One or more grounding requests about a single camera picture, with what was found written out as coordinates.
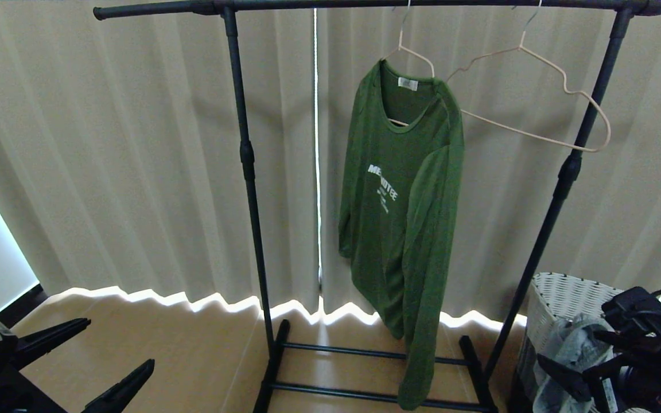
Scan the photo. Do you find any beige curtain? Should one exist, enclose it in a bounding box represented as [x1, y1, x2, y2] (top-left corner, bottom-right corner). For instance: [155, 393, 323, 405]
[0, 0, 661, 330]

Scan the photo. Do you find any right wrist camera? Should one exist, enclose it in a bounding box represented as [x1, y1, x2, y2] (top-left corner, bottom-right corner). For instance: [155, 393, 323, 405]
[602, 287, 661, 352]

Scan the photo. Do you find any pink clothes hanger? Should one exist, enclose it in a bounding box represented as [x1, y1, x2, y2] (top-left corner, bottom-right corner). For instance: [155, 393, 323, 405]
[382, 0, 436, 127]
[447, 0, 612, 153]

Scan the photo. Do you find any black clothes rack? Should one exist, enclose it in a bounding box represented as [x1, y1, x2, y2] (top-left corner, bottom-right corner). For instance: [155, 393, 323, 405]
[93, 0, 661, 413]

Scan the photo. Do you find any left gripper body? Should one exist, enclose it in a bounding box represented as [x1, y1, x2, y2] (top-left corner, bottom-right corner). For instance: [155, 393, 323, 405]
[0, 366, 71, 413]

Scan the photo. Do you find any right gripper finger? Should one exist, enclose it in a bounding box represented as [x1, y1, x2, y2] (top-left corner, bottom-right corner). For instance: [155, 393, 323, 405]
[537, 354, 595, 402]
[593, 329, 639, 357]

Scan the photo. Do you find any green printed shirt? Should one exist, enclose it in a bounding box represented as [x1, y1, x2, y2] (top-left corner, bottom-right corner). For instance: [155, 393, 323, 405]
[339, 59, 465, 411]

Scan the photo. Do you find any pale grey garment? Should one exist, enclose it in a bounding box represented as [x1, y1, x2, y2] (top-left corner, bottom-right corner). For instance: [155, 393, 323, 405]
[531, 313, 616, 413]

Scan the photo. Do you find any white laundry basket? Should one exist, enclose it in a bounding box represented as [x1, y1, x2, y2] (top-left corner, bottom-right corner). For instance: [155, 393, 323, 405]
[511, 272, 661, 413]

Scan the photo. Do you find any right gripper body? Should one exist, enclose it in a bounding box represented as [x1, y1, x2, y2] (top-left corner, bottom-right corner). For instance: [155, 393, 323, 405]
[583, 350, 661, 413]

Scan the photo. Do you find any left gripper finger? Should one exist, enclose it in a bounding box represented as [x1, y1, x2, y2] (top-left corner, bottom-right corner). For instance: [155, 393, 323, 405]
[12, 317, 91, 371]
[81, 359, 156, 413]

